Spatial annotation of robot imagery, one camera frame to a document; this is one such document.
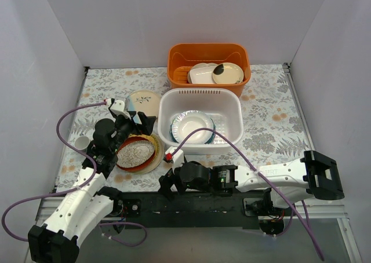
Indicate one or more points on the cream plate black spot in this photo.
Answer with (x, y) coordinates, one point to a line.
(227, 73)

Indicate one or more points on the white round plate in bin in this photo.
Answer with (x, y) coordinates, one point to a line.
(200, 65)

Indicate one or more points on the speckled round plate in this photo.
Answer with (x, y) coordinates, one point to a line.
(135, 154)

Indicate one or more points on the white plastic bin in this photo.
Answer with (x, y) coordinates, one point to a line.
(222, 105)

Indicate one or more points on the cream large plate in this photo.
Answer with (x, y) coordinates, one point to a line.
(144, 170)

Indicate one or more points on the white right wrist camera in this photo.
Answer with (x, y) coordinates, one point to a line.
(175, 157)

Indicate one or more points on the white rectangular dish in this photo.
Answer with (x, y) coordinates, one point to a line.
(202, 75)

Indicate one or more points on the aluminium frame rail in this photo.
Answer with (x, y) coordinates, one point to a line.
(317, 209)

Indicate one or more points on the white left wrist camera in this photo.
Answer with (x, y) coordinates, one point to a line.
(118, 107)

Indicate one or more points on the floral table mat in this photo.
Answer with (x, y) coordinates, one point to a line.
(274, 131)

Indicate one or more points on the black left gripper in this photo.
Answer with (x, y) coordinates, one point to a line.
(134, 121)

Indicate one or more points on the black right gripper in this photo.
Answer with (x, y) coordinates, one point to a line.
(175, 179)

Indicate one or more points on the white printed mug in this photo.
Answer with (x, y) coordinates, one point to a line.
(81, 143)

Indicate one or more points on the teal scalloped plate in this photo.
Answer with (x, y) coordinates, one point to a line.
(180, 129)

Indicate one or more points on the orange plastic bin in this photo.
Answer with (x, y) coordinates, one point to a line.
(182, 57)

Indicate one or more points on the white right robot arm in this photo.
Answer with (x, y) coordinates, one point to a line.
(313, 176)

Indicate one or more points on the white deep plate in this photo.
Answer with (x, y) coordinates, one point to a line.
(186, 115)

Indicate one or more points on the cream leaf pattern plate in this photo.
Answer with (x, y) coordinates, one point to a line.
(144, 101)

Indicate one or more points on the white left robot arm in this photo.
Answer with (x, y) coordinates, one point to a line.
(59, 238)

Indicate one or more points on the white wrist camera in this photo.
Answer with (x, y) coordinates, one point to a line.
(118, 107)
(175, 157)

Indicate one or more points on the red round plate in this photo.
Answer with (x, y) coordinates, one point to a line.
(132, 139)

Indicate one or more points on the gold rimmed plate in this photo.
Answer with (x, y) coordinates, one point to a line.
(159, 150)

